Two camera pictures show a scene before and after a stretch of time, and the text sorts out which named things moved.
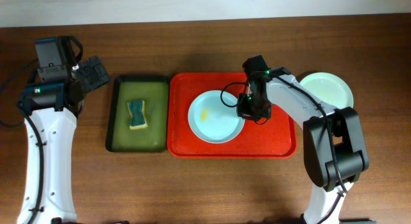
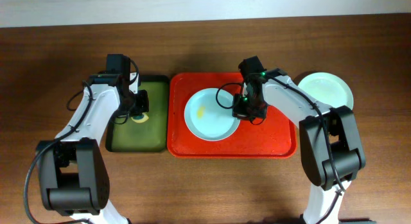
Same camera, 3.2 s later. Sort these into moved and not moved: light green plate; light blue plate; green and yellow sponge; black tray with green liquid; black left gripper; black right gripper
Moved: black left gripper; green and yellow sponge
Not moved: black right gripper; light green plate; light blue plate; black tray with green liquid
